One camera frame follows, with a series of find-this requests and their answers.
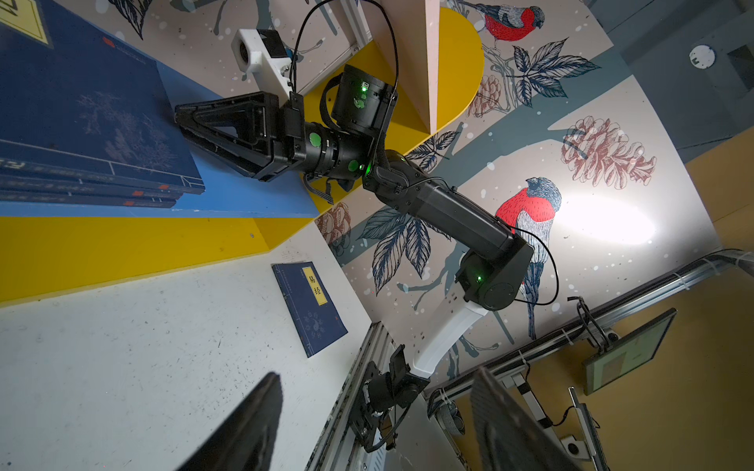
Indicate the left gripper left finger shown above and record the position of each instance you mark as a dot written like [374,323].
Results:
[246,439]

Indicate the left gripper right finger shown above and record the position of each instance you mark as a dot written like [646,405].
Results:
[508,438]

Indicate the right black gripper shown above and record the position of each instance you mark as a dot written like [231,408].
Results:
[243,132]

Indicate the navy blue book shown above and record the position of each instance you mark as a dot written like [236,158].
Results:
[78,103]
[61,185]
[315,317]
[82,199]

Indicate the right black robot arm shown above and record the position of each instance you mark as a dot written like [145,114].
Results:
[497,255]

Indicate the monitor on stand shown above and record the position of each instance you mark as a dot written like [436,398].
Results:
[628,353]

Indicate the yellow pink blue shelf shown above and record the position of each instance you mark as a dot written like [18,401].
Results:
[48,250]

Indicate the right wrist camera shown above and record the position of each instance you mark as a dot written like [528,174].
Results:
[261,54]

